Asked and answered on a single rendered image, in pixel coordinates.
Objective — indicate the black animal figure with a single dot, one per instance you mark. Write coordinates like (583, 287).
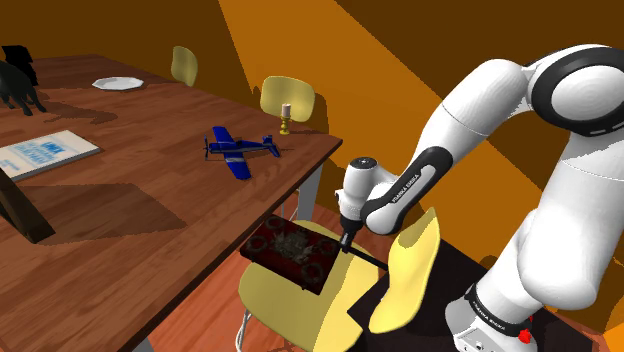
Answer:
(17, 88)

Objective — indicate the candle on gold candlestick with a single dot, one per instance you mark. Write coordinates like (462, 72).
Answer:
(285, 117)

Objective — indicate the dark robot stand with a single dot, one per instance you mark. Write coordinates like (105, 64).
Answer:
(453, 278)

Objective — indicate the yellow chair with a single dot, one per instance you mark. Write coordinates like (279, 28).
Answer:
(292, 312)
(287, 95)
(184, 64)

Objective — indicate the wooden dining table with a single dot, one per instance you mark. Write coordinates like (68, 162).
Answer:
(122, 204)

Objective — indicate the white and blue book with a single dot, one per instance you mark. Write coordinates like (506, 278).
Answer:
(46, 152)

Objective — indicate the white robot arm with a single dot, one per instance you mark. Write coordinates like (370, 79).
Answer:
(560, 234)

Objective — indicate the dark brown slanted board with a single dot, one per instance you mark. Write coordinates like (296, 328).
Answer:
(22, 214)

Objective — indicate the white plate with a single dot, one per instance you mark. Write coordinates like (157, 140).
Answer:
(118, 83)

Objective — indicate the blue toy airplane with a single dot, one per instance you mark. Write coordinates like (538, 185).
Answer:
(236, 156)

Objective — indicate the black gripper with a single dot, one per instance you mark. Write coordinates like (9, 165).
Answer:
(350, 231)

